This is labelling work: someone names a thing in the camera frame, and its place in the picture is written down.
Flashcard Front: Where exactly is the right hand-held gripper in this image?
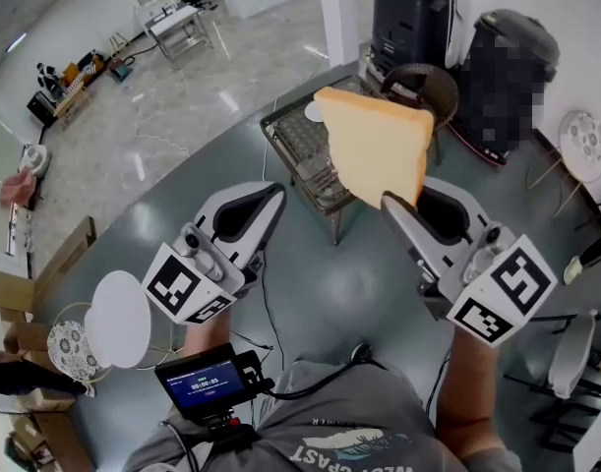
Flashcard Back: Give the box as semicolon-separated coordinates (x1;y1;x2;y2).
381;177;560;347

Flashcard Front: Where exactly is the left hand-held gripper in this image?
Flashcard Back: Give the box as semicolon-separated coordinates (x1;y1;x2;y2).
141;181;287;325

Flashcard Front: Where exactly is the golden toast bread slice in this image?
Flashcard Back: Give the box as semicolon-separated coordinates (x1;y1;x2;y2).
313;86;436;210

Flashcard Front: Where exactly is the person's right forearm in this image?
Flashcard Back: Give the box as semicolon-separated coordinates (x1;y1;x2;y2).
435;324;508;461

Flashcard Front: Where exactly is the person's left forearm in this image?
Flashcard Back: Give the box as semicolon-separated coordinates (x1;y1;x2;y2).
181;307;235;358

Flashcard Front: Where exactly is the person's black shoe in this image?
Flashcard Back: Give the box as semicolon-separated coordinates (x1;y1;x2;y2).
349;341;375;363

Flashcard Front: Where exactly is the black lidded bin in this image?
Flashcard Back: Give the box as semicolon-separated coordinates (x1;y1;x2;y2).
450;8;562;166

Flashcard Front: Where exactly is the floral round side table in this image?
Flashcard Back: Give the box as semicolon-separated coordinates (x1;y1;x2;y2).
525;109;601;220
46;320;104;383

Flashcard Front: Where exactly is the white round side table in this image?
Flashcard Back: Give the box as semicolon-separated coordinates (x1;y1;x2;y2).
83;269;152;370

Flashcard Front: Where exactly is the black chest monitor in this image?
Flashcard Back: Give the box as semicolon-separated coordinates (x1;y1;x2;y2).
154;342;276;422

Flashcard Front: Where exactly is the pile of cardboard boxes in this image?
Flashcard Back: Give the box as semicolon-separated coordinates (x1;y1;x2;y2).
0;215;98;472

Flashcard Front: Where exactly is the teal vacuum cleaner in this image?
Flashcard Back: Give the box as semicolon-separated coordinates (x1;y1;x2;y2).
110;56;134;83

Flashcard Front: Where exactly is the white plastic chair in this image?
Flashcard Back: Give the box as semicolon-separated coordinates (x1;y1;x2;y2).
548;310;601;401

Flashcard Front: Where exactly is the low wooden table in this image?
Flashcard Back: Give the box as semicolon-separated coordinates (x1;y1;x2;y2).
53;84;92;127

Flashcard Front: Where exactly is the wooden stool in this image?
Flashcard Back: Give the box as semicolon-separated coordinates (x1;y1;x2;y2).
107;31;129;58

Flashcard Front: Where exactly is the white round floor robot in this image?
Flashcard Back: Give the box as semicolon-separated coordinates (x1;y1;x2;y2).
18;143;53;176

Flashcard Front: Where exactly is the grey printed t-shirt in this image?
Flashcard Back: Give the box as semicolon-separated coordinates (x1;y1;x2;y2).
125;356;522;472

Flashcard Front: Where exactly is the orange sofa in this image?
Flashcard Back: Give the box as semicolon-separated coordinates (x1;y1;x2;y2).
61;51;107;88

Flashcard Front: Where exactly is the black speaker box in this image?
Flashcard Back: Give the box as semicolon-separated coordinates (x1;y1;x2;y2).
27;90;58;127

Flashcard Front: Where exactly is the wire rack tray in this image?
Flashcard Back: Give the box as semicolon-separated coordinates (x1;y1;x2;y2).
259;73;390;246

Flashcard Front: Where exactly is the black cable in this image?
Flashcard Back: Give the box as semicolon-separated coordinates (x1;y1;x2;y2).
425;349;451;412
228;263;286;371

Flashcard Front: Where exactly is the steel frame table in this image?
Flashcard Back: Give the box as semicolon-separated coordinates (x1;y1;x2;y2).
145;5;215;63

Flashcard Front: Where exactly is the black monitor mount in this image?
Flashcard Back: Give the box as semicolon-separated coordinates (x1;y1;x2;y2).
201;408;262;456

